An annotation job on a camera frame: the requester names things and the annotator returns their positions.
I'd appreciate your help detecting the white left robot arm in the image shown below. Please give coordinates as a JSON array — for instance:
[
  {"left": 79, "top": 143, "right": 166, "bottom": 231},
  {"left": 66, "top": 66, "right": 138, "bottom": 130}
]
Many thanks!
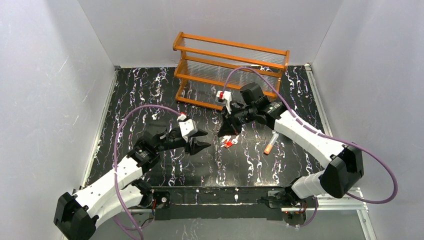
[{"left": 53, "top": 127, "right": 210, "bottom": 240}]

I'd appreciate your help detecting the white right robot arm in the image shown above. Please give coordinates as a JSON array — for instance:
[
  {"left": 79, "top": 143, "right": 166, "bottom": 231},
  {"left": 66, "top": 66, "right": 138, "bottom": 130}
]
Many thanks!
[{"left": 215, "top": 82, "right": 364, "bottom": 202}]

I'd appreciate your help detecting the orange capped tube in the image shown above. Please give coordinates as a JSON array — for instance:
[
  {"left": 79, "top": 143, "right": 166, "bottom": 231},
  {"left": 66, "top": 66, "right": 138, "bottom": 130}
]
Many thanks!
[{"left": 263, "top": 133, "right": 279, "bottom": 155}]

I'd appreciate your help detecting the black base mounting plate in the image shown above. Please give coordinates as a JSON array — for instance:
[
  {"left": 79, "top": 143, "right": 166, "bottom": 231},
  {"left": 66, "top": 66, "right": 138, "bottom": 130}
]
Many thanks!
[{"left": 130, "top": 186, "right": 307, "bottom": 226}]

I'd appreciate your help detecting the orange wooden rack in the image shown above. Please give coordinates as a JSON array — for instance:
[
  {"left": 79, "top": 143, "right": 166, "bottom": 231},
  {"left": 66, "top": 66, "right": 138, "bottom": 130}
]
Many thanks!
[{"left": 172, "top": 31, "right": 290, "bottom": 110}]

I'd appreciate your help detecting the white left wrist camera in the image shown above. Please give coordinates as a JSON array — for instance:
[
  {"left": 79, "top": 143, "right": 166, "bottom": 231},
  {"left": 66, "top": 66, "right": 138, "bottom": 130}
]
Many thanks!
[{"left": 177, "top": 112, "right": 198, "bottom": 143}]

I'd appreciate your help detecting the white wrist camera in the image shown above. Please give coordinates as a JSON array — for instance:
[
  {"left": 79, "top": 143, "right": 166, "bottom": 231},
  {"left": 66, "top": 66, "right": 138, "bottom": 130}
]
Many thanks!
[
  {"left": 215, "top": 90, "right": 232, "bottom": 115},
  {"left": 177, "top": 112, "right": 198, "bottom": 143}
]

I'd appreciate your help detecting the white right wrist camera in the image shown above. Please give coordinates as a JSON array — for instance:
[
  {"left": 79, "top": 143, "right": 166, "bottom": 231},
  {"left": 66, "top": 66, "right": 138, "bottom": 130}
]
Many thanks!
[{"left": 215, "top": 90, "right": 232, "bottom": 115}]

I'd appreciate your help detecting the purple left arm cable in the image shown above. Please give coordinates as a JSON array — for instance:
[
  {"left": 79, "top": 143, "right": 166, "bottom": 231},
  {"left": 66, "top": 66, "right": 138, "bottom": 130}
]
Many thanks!
[{"left": 111, "top": 104, "right": 182, "bottom": 240}]

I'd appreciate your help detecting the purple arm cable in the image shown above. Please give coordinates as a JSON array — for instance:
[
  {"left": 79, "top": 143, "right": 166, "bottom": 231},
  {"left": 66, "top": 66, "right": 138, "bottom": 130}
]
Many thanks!
[
  {"left": 222, "top": 66, "right": 398, "bottom": 228},
  {"left": 111, "top": 104, "right": 182, "bottom": 240}
]

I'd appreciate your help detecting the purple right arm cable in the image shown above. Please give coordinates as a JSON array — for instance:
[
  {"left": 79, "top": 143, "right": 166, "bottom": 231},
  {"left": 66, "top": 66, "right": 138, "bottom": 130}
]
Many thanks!
[{"left": 222, "top": 66, "right": 398, "bottom": 228}]

